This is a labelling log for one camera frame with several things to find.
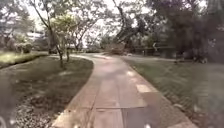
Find brown paved path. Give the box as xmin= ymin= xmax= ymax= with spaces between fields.
xmin=50 ymin=53 xmax=200 ymax=128

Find leaning dark tree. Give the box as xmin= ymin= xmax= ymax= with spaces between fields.
xmin=105 ymin=0 xmax=151 ymax=56

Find small slender tree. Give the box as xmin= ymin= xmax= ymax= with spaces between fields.
xmin=49 ymin=13 xmax=80 ymax=70

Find grass lawn with leaf litter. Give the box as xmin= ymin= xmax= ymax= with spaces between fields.
xmin=0 ymin=55 xmax=95 ymax=128

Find tall bare-branched tree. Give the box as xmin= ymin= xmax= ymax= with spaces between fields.
xmin=27 ymin=0 xmax=101 ymax=56

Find grass lawn under dense trees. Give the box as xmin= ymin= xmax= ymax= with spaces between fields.
xmin=120 ymin=55 xmax=224 ymax=128

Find pale building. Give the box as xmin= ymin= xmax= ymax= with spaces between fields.
xmin=23 ymin=31 xmax=46 ymax=43

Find dense dark trees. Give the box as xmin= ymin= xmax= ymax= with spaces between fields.
xmin=139 ymin=0 xmax=224 ymax=64

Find trimmed green hedge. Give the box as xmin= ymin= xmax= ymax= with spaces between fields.
xmin=0 ymin=53 xmax=50 ymax=70

